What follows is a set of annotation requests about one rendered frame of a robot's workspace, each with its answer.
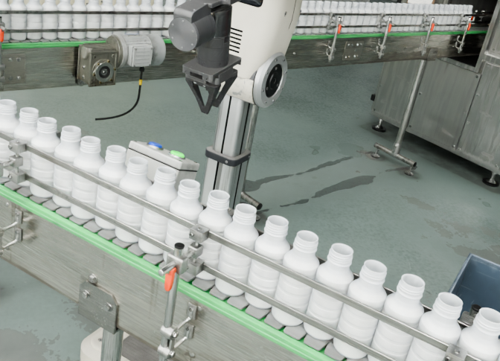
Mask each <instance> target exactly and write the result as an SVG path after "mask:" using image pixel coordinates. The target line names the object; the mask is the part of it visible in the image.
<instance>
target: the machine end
mask: <svg viewBox="0 0 500 361"><path fill-rule="evenodd" d="M406 2H407V0H397V3H400V4H402V3H406ZM406 4H408V3H406ZM434 4H444V5H445V4H448V5H450V4H453V5H455V4H457V5H460V4H461V5H464V4H465V5H472V6H473V8H472V12H475V10H478V12H481V11H483V10H484V11H487V12H494V13H493V16H484V18H483V19H482V20H483V21H491V22H490V23H475V24H490V26H489V25H480V26H473V27H489V28H488V31H487V35H486V37H485V40H484V44H483V46H482V48H481V52H480V54H479V55H471V56H461V57H442V58H436V59H435V61H426V64H425V67H424V70H423V74H422V77H421V80H420V84H419V87H418V90H417V94H416V97H415V99H414V104H413V107H412V110H411V114H410V117H409V120H408V123H407V127H406V131H407V132H409V133H412V134H414V135H416V136H418V137H420V138H423V139H425V140H427V141H429V142H431V143H433V144H436V145H437V146H439V147H442V148H443V149H446V150H448V151H450V152H452V153H454V154H456V155H458V156H460V157H462V158H465V159H467V160H469V161H471V162H473V163H475V164H478V165H480V166H482V167H484V168H486V169H488V170H491V173H492V175H491V177H490V178H483V179H482V182H483V183H484V184H485V185H489V186H491V187H498V186H499V183H498V182H497V181H496V180H495V179H494V178H495V176H496V174H498V175H500V0H435V3H434ZM419 61H420V60H403V61H393V62H384V63H383V67H382V71H381V75H380V77H379V82H378V85H377V88H376V94H372V95H371V100H372V101H373V104H372V107H371V109H372V110H371V115H373V116H375V117H377V118H379V124H378V125H373V126H372V129H373V130H376V131H378V132H385V131H386V128H384V127H383V126H382V122H383V121H386V122H388V123H390V124H393V125H394V126H396V127H399V128H400V124H401V121H402V119H403V114H404V111H405V108H406V104H407V101H408V96H409V94H410V91H411V87H412V83H413V81H414V76H415V74H416V70H417V67H418V63H419Z"/></svg>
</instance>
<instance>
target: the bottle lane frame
mask: <svg viewBox="0 0 500 361"><path fill-rule="evenodd" d="M4 184H5V183H4ZM4 184H0V227H2V228H4V227H6V226H8V225H11V224H13V223H14V222H15V209H16V208H17V209H19V210H20V211H22V224H20V223H19V224H17V225H16V226H14V227H13V228H11V229H8V230H6V231H4V235H3V237H2V245H6V244H8V243H10V242H12V241H14V240H15V227H18V228H20V229H21V230H22V241H21V242H20V241H18V242H17V243H15V244H14V245H12V246H9V247H7V248H6V249H4V253H3V254H2V255H1V256H0V258H1V259H3V260H5V261H7V262H8V263H10V264H12V265H13V266H15V267H16V268H18V269H20V270H21V271H23V272H25V273H27V274H28V275H30V276H31V277H33V278H35V279H36V280H38V281H40V282H42V283H43V284H45V285H47V286H48V287H50V288H51V289H53V290H55V291H57V292H58V293H60V294H62V295H63V296H65V297H66V298H69V299H70V300H72V301H73V302H75V303H77V304H78V303H79V291H80V284H81V283H83V282H84V281H86V280H89V281H90V282H92V283H94V284H96V285H98V286H99V287H101V288H103V289H105V290H106V291H108V292H110V293H111V294H113V295H114V297H115V299H116V301H117V303H118V316H117V323H116V327H117V328H119V329H121V330H122V331H124V332H125V333H128V334H129V335H130V336H132V337H134V338H136V339H137V340H139V341H140V342H143V343H144V344H145V345H147V346H149V347H151V348H152V349H154V350H155V351H157V350H158V347H159V346H160V344H161V334H160V330H161V327H162V325H163V324H164V314H165V309H166V303H167V294H168V291H166V290H165V288H164V282H165V275H164V276H162V277H161V276H160V275H159V274H158V271H159V270H160V269H161V268H160V267H159V264H160V263H158V264H156V265H154V264H152V263H150V262H148V261H146V260H144V259H143V256H145V255H142V256H137V255H134V254H133V253H131V252H129V251H128V248H129V247H126V248H124V249H123V248H121V247H120V246H118V245H116V244H114V243H113V242H112V241H113V240H114V239H112V240H106V239H105V238H103V237H101V236H99V235H98V232H95V233H93V232H91V231H89V230H88V229H85V228H83V226H84V225H85V224H83V225H81V226H79V225H77V224H76V223H74V222H72V221H70V220H69V218H70V217H67V218H64V217H62V216H61V215H59V214H57V213H56V210H55V211H51V210H49V209H47V208H46V207H44V206H42V204H43V203H41V204H38V203H36V202H34V201H32V200H31V199H30V197H24V196H22V195H21V194H18V193H17V190H15V191H13V190H11V189H9V188H7V187H5V186H4ZM194 280H195V279H193V280H192V281H189V282H186V281H184V280H182V279H179V286H178V292H177V297H176V306H175V312H174V317H173V325H174V326H177V325H178V324H180V323H181V322H182V321H184V320H185V319H186V318H187V317H188V316H187V311H188V303H189V302H190V303H192V304H195V305H196V306H197V310H196V318H195V320H193V319H191V320H190V321H189V322H188V323H190V324H192V325H194V328H193V336H192V339H189V338H188V339H187V340H186V341H184V342H183V343H182V344H181V345H180V346H179V347H178V348H177V349H176V350H175V352H176V355H175V356H174V357H171V358H170V359H171V360H172V361H337V360H335V359H333V358H331V357H329V356H327V355H325V354H324V351H325V347H324V348H322V349H321V350H320V351H317V350H316V349H314V348H311V347H310V346H308V345H306V344H304V339H305V336H304V337H303V338H301V339H300V340H297V339H294V338H293V337H291V336H289V335H287V334H285V333H284V332H283V331H284V329H285V326H284V327H283V328H281V329H280V330H278V329H276V328H274V327H272V326H270V325H268V324H266V323H265V322H264V320H265V318H266V316H265V317H263V318H262V319H256V318H255V317H253V316H250V315H249V314H247V313H246V309H247V307H245V308H243V309H242V310H239V309H237V308H236V307H234V306H232V305H230V304H228V303H227V300H228V299H229V298H230V297H228V298H227V299H225V300H221V299H219V298H217V297H215V296H213V295H211V294H210V293H209V292H210V290H211V289H212V288H210V289H209V290H206V291H204V290H201V289H200V288H198V287H195V286H194V285H192V282H193V281H194Z"/></svg>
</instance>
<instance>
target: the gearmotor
mask: <svg viewBox="0 0 500 361"><path fill-rule="evenodd" d="M165 56H166V46H165V43H164V40H163V39H162V38H161V36H160V35H158V34H156V33H152V34H139V33H123V34H113V35H111V36H109V37H108V38H107V40H106V42H92V43H83V44H80V45H79V48H78V62H77V84H78V85H79V86H84V84H85V83H86V84H88V87H93V86H111V85H115V82H116V73H117V68H126V67H140V68H139V71H140V72H141V74H140V79H139V88H138V98H137V101H136V102H135V105H134V106H133V107H132V108H131V109H130V110H129V111H127V112H125V113H123V114H120V115H116V116H112V117H107V118H96V119H95V120H96V121H97V120H106V119H112V118H118V117H121V116H123V115H126V114H128V113H129V112H131V111H132V110H133V109H134V108H135V107H136V106H137V104H138V102H139V99H140V93H141V85H142V75H143V71H144V67H145V66H158V65H161V64H162V63H163V62H164V59H165Z"/></svg>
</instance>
